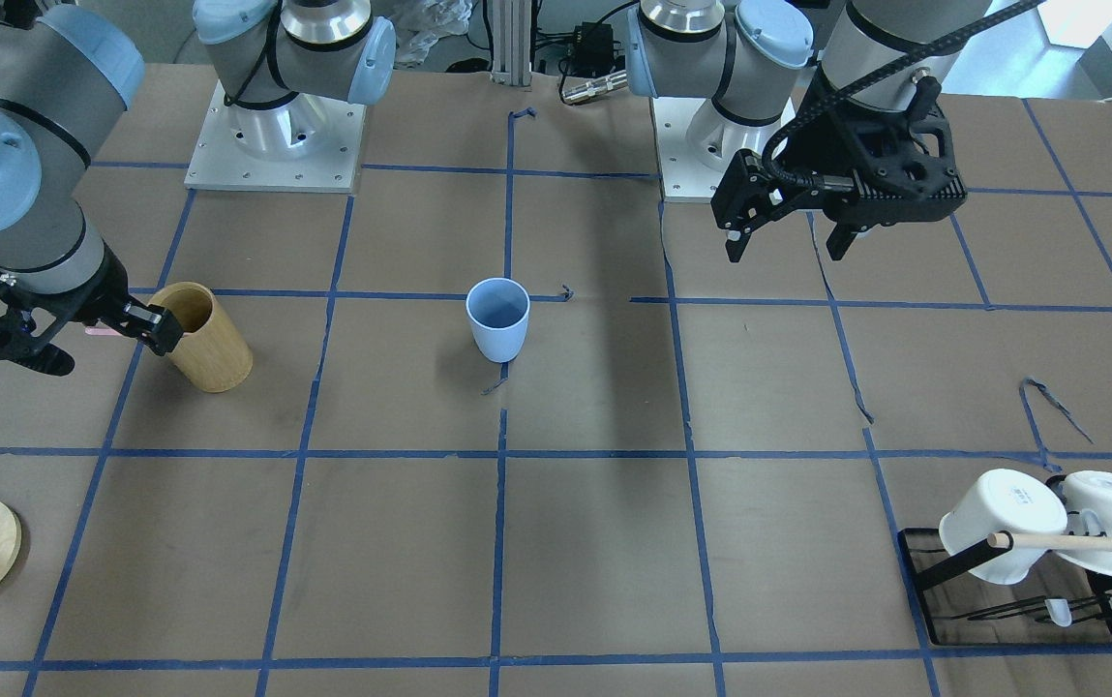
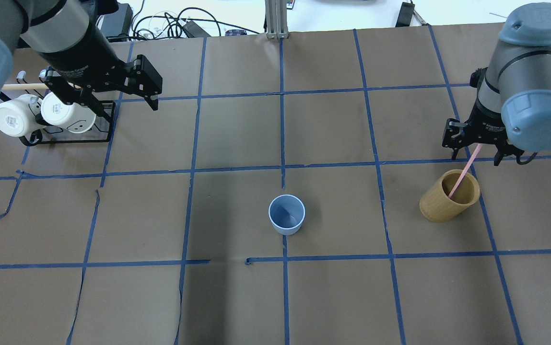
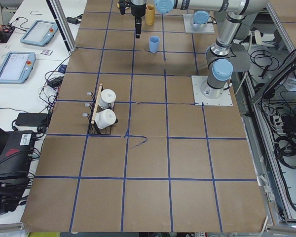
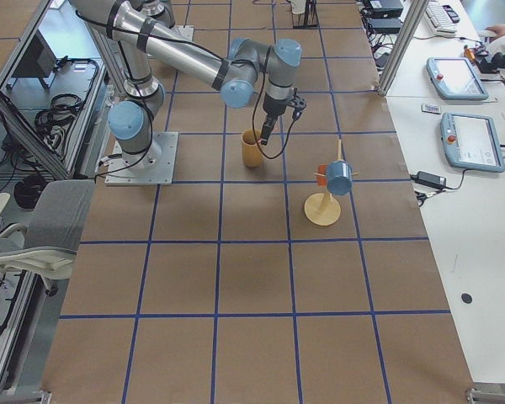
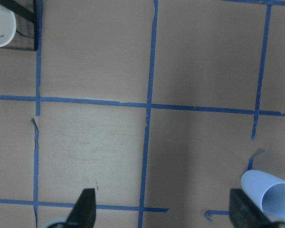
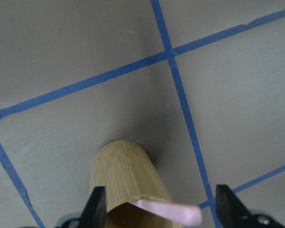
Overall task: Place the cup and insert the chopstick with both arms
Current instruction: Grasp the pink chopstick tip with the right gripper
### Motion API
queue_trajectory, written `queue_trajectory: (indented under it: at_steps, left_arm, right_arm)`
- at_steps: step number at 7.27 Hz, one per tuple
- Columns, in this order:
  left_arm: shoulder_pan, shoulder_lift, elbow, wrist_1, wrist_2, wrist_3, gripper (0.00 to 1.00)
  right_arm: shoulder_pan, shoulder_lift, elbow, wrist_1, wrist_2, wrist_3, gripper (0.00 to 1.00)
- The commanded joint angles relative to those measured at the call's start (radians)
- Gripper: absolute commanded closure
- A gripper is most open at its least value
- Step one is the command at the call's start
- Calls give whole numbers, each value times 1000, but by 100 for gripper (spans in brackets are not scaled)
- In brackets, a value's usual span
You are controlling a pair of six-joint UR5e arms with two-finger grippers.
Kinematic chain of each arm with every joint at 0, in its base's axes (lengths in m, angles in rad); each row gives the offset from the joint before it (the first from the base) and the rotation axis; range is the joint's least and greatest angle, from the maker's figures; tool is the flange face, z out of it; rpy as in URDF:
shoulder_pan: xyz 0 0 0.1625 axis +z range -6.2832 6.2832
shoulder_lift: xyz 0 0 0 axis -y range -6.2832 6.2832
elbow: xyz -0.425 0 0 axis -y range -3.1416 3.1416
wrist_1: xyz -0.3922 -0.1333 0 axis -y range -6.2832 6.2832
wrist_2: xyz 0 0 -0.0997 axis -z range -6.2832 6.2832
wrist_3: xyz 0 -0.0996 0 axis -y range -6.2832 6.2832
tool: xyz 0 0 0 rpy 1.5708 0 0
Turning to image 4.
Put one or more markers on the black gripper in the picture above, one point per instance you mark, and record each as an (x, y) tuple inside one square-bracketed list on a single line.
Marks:
[(274, 107)]

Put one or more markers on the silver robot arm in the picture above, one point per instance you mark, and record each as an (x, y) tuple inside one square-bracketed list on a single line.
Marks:
[(140, 35)]

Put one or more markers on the bamboo chopstick holder cup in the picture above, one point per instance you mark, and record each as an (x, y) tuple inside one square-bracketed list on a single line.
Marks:
[(251, 151)]

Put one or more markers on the dark blue hanging cup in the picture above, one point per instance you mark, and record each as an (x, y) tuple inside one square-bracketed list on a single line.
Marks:
[(339, 178)]

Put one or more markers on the wooden cup tree stand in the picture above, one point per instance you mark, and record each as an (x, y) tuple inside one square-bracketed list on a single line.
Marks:
[(323, 209)]

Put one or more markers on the person's hand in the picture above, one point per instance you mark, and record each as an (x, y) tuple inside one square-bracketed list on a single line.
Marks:
[(498, 30)]

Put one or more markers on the lower white mug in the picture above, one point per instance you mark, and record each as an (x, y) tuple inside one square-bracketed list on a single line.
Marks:
[(298, 7)]

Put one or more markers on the small black power brick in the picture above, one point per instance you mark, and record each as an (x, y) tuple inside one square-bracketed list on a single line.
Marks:
[(429, 180)]

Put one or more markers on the upper teach pendant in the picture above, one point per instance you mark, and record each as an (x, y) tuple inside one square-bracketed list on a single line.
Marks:
[(455, 79)]

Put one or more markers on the teach pendant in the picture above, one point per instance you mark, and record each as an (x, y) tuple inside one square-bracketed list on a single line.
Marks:
[(470, 141), (455, 79)]

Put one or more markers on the white keyboard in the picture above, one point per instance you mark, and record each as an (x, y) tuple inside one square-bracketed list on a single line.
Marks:
[(438, 21)]

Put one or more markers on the lower teach pendant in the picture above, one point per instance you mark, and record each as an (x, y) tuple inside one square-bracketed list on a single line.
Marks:
[(470, 141)]

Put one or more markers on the grey office chair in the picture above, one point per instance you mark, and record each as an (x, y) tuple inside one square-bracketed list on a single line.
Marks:
[(48, 244)]

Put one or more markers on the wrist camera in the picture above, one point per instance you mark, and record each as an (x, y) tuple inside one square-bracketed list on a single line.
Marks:
[(298, 104)]

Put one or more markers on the black wire mug rack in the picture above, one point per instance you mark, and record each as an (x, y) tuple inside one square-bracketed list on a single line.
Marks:
[(309, 19)]

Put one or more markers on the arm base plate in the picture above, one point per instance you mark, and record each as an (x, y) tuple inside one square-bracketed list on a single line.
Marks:
[(156, 167), (186, 31)]

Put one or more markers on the aluminium frame post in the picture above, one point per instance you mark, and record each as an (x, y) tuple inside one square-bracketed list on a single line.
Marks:
[(412, 19)]

